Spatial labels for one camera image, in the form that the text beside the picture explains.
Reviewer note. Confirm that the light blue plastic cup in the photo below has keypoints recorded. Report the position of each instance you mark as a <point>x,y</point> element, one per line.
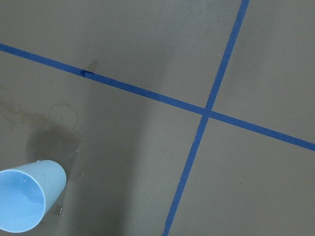
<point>27,192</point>

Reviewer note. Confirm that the brown paper table cover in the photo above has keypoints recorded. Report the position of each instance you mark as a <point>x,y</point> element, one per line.
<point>170,117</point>

